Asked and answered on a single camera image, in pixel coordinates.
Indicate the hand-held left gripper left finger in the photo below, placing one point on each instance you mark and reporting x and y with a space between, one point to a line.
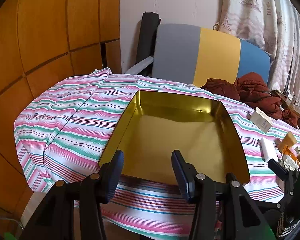
116 176

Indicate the wooden wardrobe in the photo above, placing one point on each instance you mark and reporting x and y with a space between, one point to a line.
40 30

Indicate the cream cardboard box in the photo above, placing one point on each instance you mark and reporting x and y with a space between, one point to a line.
261 120

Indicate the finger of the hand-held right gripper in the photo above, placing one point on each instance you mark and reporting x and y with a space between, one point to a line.
277 168

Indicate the patterned white curtain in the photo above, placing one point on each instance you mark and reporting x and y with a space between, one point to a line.
265 17

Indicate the large yellow sponge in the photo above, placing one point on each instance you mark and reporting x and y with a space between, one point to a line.
288 138

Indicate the grey yellow blue chair back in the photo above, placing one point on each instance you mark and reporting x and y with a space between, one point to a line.
215 55

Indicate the white foam block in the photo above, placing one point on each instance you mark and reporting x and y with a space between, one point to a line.
268 150

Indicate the wooden side desk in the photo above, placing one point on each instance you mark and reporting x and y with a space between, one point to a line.
293 110

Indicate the white mug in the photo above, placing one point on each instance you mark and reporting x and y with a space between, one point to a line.
295 101

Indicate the gold metal tin box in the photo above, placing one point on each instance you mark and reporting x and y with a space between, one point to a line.
165 135

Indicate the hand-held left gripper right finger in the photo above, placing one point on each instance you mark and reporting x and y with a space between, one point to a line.
182 178

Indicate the red-brown crumpled cloth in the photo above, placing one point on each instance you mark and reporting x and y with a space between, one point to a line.
255 90

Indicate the striped pink green tablecloth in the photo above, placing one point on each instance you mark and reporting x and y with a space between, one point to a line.
72 130

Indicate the orange white packet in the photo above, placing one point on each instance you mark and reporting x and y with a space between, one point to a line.
288 158

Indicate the black rolled mat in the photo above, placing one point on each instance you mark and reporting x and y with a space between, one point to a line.
146 37

